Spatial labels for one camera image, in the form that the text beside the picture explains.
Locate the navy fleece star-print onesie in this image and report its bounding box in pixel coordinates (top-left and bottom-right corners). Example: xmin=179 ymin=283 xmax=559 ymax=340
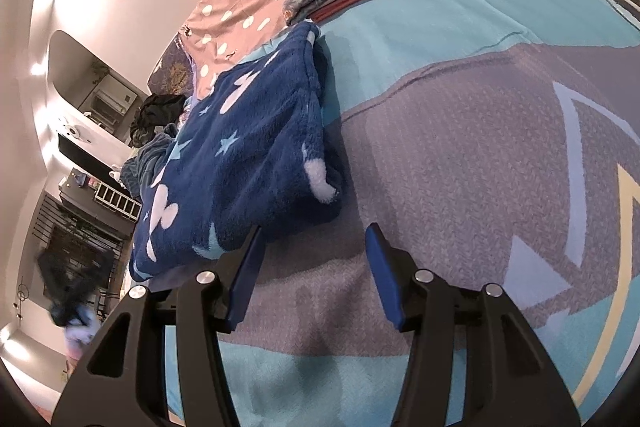
xmin=128 ymin=22 xmax=347 ymax=281

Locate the white wall clock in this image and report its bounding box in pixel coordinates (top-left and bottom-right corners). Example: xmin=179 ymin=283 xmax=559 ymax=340
xmin=57 ymin=119 xmax=89 ymax=144

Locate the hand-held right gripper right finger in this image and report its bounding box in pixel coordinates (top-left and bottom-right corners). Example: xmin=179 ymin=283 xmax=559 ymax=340
xmin=364 ymin=222 xmax=581 ymax=427

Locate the white shelf rack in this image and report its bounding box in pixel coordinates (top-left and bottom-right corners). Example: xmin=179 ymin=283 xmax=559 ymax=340
xmin=94 ymin=181 xmax=144 ymax=224

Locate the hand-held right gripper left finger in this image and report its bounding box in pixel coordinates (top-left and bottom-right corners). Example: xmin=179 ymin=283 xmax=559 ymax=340
xmin=52 ymin=224 xmax=266 ymax=427

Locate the teal crumpled blanket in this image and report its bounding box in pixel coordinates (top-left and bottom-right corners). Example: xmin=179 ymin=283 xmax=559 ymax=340
xmin=122 ymin=131 xmax=177 ymax=198

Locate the navy floral bedsheet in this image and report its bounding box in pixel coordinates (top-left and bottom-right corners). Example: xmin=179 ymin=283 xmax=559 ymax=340
xmin=149 ymin=34 xmax=197 ymax=98

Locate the dark clothes pile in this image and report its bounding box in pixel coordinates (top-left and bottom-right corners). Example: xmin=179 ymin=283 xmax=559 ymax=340
xmin=130 ymin=94 xmax=187 ymax=148

